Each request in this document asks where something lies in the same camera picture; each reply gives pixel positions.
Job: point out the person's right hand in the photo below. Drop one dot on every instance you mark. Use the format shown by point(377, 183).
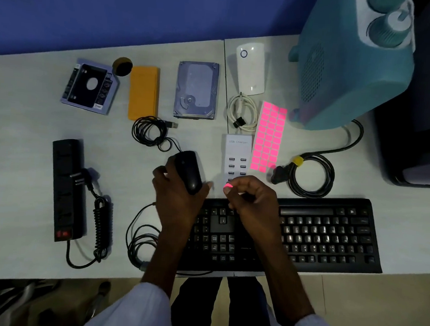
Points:
point(259, 212)

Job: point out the person's left hand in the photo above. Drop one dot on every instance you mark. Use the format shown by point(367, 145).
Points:
point(177, 209)

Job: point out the person's left thumb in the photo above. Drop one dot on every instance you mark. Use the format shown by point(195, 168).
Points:
point(206, 190)

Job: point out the person's right thumb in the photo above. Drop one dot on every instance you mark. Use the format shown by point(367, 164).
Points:
point(231, 198)

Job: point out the black computer mouse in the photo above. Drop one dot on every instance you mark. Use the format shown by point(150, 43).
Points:
point(189, 172)

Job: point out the person's left forearm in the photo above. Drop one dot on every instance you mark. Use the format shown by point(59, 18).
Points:
point(155, 274)

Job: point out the person's right forearm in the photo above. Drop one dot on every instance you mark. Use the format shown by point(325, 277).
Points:
point(287, 287)

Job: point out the white multiport charger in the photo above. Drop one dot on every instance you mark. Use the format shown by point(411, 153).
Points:
point(237, 155)

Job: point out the pink sticker sheet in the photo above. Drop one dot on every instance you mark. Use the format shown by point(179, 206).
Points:
point(269, 135)

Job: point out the black keyboard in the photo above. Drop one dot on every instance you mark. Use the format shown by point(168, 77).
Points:
point(324, 234)

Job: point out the silver hard disk drive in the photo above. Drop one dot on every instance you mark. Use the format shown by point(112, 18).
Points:
point(196, 90)

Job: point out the person's right leg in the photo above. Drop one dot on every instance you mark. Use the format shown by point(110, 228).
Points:
point(249, 306)

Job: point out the person's leg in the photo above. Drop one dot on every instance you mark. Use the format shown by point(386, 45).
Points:
point(249, 306)
point(194, 306)

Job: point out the orange cloth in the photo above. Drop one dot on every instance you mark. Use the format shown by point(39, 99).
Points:
point(143, 93)

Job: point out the person's left leg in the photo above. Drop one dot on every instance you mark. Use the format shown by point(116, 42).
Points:
point(194, 306)

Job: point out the black power strip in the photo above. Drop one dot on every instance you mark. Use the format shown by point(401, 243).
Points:
point(66, 191)

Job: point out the dark tape roll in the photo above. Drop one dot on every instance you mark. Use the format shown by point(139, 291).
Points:
point(122, 66)

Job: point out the silver drive caddy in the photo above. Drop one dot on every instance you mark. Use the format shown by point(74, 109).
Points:
point(90, 86)

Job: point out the teal machine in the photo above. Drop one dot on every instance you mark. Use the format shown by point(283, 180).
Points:
point(349, 78)

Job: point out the black computer tower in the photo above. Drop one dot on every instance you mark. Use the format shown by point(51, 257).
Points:
point(420, 109)

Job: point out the teal round knob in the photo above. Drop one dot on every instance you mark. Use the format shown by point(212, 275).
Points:
point(386, 3)
point(389, 28)

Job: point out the white wall plug device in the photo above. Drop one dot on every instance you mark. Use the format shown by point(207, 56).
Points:
point(249, 69)

